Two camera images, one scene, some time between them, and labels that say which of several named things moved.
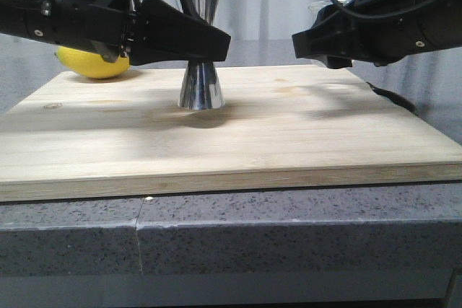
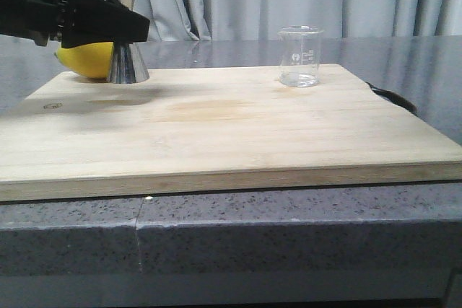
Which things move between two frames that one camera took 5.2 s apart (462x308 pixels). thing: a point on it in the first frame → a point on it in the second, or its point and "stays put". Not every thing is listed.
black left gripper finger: [164, 32] → [89, 19]
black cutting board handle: [400, 100] stays put
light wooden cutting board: [280, 125] stays put
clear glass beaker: [315, 7] → [299, 55]
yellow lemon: [90, 64] stays put
